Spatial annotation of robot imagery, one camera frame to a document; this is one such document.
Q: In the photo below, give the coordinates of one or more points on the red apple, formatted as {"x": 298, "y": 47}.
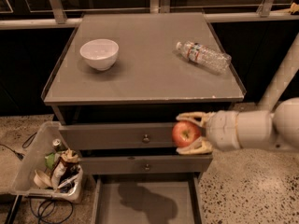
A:
{"x": 184, "y": 133}

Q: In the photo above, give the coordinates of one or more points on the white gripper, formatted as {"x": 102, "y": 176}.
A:
{"x": 221, "y": 130}

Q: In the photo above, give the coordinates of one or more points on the metal window railing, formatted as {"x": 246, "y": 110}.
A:
{"x": 25, "y": 14}

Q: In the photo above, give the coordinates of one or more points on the white ceramic bowl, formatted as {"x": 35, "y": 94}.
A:
{"x": 100, "y": 54}

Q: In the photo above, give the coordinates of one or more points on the metal can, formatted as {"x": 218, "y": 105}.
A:
{"x": 58, "y": 145}

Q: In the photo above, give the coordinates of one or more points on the grey top drawer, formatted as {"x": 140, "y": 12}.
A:
{"x": 118, "y": 135}

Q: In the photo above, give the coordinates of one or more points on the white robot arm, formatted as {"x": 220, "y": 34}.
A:
{"x": 262, "y": 129}

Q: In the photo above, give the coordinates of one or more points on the grey middle drawer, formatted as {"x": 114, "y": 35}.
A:
{"x": 145, "y": 164}

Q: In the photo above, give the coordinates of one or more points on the clear plastic bin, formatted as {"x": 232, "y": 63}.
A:
{"x": 23, "y": 183}

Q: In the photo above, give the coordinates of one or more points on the grey drawer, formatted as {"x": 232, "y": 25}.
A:
{"x": 148, "y": 199}
{"x": 145, "y": 164}
{"x": 118, "y": 135}

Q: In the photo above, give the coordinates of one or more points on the small white cup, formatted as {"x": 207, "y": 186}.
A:
{"x": 42, "y": 180}

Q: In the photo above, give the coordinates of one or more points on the clear plastic water bottle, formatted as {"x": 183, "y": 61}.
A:
{"x": 213, "y": 60}

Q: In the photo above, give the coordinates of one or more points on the grey drawer cabinet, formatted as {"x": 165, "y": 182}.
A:
{"x": 149, "y": 82}

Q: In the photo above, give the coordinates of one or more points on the white diagonal pipe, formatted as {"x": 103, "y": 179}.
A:
{"x": 282, "y": 78}

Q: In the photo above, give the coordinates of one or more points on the crumpled wrappers and trash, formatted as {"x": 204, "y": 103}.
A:
{"x": 63, "y": 168}

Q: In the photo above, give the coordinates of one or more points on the grey bottom drawer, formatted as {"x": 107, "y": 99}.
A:
{"x": 148, "y": 199}

